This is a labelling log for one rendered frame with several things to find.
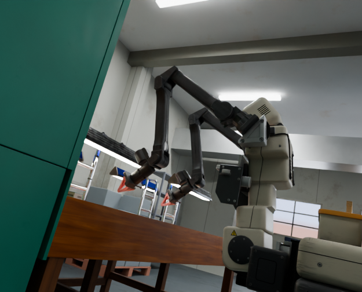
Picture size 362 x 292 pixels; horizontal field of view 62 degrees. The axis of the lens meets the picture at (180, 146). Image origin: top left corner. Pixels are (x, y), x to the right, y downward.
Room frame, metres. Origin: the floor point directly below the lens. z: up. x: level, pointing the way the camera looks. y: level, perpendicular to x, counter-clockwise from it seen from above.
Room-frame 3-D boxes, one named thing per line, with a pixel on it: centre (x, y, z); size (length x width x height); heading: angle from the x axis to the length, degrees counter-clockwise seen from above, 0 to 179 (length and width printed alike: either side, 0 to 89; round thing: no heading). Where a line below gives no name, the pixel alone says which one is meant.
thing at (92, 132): (1.52, 0.35, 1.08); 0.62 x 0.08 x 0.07; 147
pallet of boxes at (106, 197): (4.70, 0.59, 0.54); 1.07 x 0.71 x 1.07; 151
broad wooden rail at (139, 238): (1.74, -0.11, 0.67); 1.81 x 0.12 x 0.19; 147
